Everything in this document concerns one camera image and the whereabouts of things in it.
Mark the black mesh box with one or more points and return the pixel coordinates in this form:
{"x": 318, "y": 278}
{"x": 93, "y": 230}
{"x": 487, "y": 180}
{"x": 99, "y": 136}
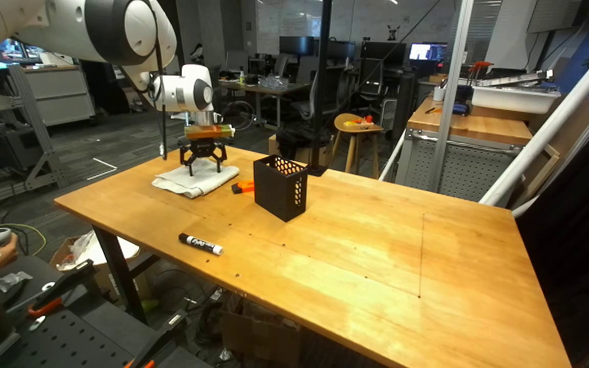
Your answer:
{"x": 276, "y": 191}

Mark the orange and black tool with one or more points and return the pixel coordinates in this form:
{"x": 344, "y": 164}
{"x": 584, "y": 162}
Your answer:
{"x": 243, "y": 187}

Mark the orange and yellow toy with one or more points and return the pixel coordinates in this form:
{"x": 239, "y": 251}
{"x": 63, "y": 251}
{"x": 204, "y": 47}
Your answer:
{"x": 360, "y": 121}

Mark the white frame pole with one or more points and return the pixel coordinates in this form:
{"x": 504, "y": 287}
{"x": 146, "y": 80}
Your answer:
{"x": 453, "y": 76}
{"x": 545, "y": 128}

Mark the black pole with base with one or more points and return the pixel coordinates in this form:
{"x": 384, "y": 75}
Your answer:
{"x": 321, "y": 76}

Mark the black perforated bench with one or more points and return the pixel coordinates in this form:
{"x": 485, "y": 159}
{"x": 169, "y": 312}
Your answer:
{"x": 69, "y": 337}

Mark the black bag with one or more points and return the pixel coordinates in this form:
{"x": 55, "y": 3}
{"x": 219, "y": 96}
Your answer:
{"x": 294, "y": 138}

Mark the workbench with wooden top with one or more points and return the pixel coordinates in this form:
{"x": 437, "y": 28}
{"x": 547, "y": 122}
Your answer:
{"x": 471, "y": 148}

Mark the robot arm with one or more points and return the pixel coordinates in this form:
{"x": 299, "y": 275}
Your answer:
{"x": 64, "y": 25}

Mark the brown cardboard box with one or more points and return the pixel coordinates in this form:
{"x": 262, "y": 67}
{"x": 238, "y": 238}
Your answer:
{"x": 258, "y": 332}

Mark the grey drawer cabinet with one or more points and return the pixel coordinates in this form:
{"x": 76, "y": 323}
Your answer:
{"x": 59, "y": 94}

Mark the office chair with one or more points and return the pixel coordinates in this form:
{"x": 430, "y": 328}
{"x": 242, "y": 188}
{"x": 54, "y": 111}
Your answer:
{"x": 310, "y": 97}

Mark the aluminium frame rack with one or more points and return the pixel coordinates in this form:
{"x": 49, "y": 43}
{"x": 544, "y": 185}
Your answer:
{"x": 28, "y": 133}

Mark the black marker pen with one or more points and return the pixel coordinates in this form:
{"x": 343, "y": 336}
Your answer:
{"x": 200, "y": 244}

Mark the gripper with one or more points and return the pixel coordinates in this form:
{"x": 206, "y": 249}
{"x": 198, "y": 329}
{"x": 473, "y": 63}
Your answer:
{"x": 202, "y": 147}

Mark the white cup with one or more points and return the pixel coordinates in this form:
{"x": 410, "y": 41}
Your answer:
{"x": 438, "y": 94}

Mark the white cloth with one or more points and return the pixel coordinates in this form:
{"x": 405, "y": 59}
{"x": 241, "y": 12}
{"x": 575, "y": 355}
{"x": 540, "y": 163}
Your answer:
{"x": 197, "y": 181}

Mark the wooden stool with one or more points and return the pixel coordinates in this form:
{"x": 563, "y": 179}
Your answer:
{"x": 358, "y": 135}

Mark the white plastic tub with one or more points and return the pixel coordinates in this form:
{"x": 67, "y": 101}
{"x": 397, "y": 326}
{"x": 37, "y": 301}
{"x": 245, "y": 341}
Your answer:
{"x": 514, "y": 98}

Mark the cardboard box with plastic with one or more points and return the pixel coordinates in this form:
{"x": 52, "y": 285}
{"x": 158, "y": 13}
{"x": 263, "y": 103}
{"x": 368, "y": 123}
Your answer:
{"x": 95, "y": 255}

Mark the row of monitors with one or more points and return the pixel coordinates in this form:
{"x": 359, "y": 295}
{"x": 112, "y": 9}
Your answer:
{"x": 381, "y": 51}

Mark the office desk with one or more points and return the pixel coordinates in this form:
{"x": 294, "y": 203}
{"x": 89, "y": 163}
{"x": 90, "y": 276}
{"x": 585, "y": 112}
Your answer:
{"x": 264, "y": 89}

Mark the black and orange clamp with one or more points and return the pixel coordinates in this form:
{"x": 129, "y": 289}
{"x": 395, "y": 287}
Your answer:
{"x": 59, "y": 289}

